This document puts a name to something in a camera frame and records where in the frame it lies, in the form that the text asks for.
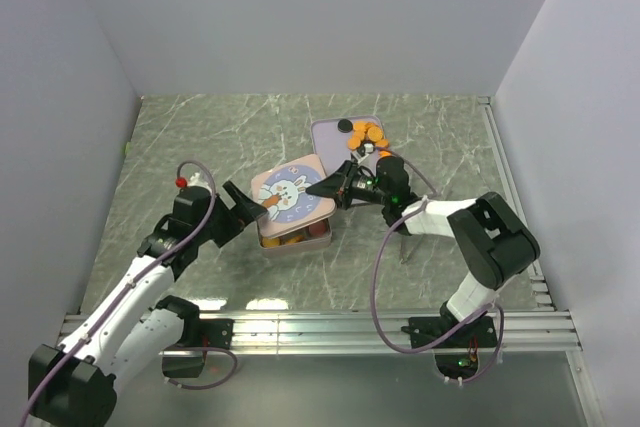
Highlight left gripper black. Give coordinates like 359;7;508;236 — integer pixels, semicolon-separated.
194;181;266;247

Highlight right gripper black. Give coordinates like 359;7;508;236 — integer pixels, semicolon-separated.
306;160;390;211

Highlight silver tin lid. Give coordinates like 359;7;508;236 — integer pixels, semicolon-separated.
251;154;337;238

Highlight square cookie tin with liners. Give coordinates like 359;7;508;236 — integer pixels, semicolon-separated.
258;219;332;258

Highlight metal tongs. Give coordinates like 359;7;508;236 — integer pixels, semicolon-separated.
398;186;454;265

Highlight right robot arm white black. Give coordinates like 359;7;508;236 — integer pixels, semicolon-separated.
306;151;540;346

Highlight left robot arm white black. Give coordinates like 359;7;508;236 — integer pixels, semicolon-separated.
23;177;268;426

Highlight lavender cookie tray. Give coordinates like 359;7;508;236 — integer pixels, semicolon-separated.
311;116;382;207

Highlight black round cookie top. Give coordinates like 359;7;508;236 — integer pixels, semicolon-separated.
337;119;353;133

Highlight orange round cookie top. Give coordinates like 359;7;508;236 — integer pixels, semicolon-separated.
353;121;366;132

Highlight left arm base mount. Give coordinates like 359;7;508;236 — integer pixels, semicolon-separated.
161;318;239;386

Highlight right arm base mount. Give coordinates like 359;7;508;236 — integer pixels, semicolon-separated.
401;315;504;385

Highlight aluminium side rail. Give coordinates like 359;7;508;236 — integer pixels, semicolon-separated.
476;96;557;311

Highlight aluminium front rail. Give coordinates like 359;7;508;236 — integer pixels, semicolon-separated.
201;310;582;355

